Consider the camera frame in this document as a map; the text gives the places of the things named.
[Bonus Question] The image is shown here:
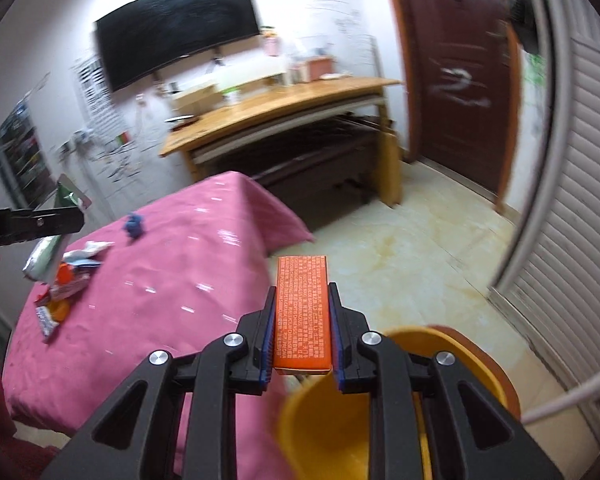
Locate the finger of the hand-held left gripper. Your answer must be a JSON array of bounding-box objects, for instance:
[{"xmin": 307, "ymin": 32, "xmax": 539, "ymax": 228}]
[{"xmin": 0, "ymin": 207, "xmax": 84, "ymax": 249}]

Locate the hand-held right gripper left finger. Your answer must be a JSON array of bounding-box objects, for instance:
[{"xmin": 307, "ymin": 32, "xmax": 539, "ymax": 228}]
[{"xmin": 40, "ymin": 285, "xmax": 278, "ymax": 480}]

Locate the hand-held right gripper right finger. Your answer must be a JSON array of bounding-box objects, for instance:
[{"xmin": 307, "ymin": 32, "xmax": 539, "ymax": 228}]
[{"xmin": 329, "ymin": 282, "xmax": 563, "ymax": 480}]

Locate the green white foil packet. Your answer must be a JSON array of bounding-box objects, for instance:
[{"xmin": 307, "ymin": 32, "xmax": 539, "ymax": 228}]
[{"xmin": 24, "ymin": 174, "xmax": 92, "ymax": 281}]

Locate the orange printed box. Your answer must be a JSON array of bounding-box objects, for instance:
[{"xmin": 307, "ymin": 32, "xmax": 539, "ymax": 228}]
[{"xmin": 272, "ymin": 255, "xmax": 333, "ymax": 375}]

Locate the orange white wrapper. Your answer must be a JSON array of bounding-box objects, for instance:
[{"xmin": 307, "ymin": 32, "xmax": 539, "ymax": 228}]
[{"xmin": 50, "ymin": 260, "xmax": 95, "ymax": 302}]

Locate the yellow plastic basin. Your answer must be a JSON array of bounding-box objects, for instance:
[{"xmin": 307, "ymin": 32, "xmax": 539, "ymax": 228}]
[{"xmin": 278, "ymin": 326, "xmax": 523, "ymax": 480}]

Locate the red yellow white wrapper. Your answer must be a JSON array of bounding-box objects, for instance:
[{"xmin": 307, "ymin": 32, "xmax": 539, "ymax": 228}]
[{"xmin": 34, "ymin": 295, "xmax": 72, "ymax": 343}]

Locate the white power strip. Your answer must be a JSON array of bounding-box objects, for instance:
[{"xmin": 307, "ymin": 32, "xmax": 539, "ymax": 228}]
[{"xmin": 55, "ymin": 130, "xmax": 96, "ymax": 153}]

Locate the pink table cloth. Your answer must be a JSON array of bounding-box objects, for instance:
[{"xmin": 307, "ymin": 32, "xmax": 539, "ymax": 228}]
[{"xmin": 2, "ymin": 171, "xmax": 316, "ymax": 480}]

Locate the cardboard box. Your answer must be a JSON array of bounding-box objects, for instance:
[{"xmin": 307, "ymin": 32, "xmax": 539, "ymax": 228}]
[{"xmin": 172, "ymin": 84, "xmax": 221, "ymax": 111}]

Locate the white curved tube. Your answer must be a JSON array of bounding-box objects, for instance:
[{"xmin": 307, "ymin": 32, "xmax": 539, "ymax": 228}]
[{"xmin": 522, "ymin": 365, "xmax": 600, "ymax": 426}]

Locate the wooden desk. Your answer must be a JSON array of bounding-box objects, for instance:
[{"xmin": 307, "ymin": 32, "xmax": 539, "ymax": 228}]
[{"xmin": 160, "ymin": 76, "xmax": 406, "ymax": 208}]

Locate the white desk riser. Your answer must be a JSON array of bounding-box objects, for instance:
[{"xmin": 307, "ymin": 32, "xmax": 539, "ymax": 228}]
[{"xmin": 212, "ymin": 55, "xmax": 288, "ymax": 93}]

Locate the pink box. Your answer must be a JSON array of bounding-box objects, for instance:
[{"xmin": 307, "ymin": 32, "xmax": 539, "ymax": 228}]
[{"xmin": 300, "ymin": 56, "xmax": 337, "ymax": 82}]

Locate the white louvered shutter door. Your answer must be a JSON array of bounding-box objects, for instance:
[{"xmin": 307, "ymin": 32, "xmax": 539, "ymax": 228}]
[{"xmin": 495, "ymin": 35, "xmax": 600, "ymax": 441}]

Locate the dark red door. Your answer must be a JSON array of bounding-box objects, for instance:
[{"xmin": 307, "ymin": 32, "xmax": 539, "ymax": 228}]
[{"xmin": 380, "ymin": 0, "xmax": 523, "ymax": 213}]

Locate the white wall chart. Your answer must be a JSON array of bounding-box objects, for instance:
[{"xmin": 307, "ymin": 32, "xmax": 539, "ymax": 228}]
[{"xmin": 72, "ymin": 55, "xmax": 131, "ymax": 146}]

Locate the black wall television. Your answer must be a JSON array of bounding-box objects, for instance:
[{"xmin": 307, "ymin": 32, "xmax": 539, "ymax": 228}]
[{"xmin": 94, "ymin": 0, "xmax": 262, "ymax": 93}]

